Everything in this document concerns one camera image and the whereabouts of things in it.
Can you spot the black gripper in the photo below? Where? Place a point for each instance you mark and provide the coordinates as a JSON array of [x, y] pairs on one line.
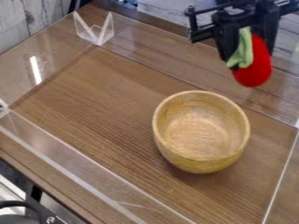
[[237, 13]]

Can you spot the red felt strawberry toy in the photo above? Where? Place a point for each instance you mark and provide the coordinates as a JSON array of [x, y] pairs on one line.
[[250, 62]]

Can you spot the light wooden bowl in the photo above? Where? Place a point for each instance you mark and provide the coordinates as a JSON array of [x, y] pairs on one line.
[[201, 131]]

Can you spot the clear acrylic tray enclosure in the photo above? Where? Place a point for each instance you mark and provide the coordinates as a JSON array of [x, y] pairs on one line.
[[77, 128]]

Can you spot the black table leg bracket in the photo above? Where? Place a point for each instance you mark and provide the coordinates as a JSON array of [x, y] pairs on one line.
[[46, 216]]

